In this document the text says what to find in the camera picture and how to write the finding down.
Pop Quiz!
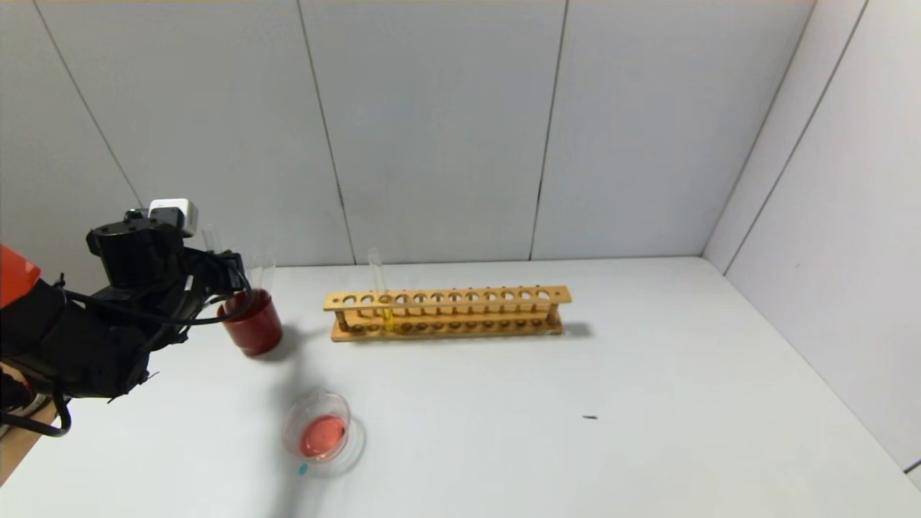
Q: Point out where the test tube with yellow pigment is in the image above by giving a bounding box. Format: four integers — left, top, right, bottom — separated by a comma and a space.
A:
367, 248, 396, 332

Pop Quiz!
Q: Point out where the clear glass beaker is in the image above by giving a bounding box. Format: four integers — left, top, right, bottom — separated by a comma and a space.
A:
281, 391, 368, 480

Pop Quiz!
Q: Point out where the wooden test tube rack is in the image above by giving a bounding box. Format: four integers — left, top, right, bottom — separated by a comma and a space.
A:
323, 286, 573, 342

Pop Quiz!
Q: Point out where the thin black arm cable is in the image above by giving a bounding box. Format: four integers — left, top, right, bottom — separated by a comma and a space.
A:
61, 250, 253, 327

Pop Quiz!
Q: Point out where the red plastic cup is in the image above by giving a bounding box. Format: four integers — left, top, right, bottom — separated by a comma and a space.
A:
217, 289, 283, 357

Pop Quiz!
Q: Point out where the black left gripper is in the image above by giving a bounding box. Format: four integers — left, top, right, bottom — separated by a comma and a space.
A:
191, 249, 250, 295

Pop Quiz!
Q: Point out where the thick black hanging cable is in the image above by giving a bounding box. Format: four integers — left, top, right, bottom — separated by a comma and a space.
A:
0, 387, 73, 438

